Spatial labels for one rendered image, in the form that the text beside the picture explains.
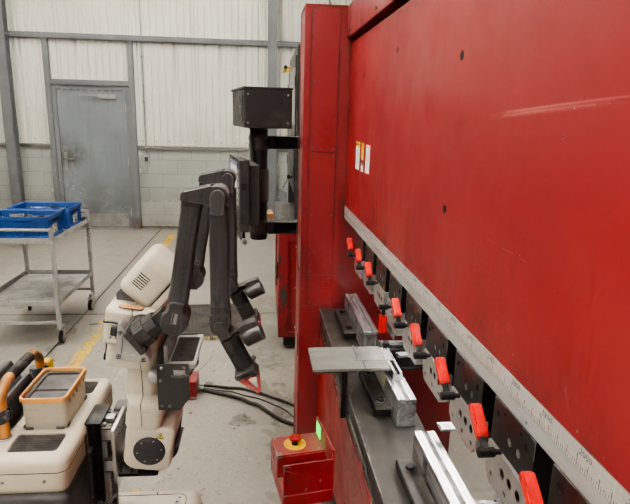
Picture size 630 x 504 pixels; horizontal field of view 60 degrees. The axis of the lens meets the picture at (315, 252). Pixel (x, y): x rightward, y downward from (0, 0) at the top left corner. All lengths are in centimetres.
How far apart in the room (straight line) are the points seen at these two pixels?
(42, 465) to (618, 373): 160
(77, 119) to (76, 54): 94
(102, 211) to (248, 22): 367
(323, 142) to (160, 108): 653
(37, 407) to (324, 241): 144
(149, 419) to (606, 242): 154
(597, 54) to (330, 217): 200
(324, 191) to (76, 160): 698
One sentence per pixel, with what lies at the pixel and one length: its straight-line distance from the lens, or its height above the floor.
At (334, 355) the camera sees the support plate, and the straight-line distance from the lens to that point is 198.
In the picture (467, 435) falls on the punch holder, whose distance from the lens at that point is 121.
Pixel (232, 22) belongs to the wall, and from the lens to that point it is 898.
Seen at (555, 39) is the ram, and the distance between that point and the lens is 92.
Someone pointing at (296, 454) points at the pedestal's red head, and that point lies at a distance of 186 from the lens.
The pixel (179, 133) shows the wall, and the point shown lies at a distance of 896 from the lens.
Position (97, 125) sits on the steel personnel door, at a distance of 918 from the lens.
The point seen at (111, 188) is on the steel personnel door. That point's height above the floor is 63.
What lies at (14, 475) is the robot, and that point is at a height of 76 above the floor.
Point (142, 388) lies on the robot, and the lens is 196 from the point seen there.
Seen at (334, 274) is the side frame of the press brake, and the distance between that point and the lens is 275.
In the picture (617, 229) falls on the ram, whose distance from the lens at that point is 75.
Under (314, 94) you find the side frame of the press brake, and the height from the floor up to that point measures 191.
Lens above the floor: 182
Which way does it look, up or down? 14 degrees down
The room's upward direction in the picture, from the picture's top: 2 degrees clockwise
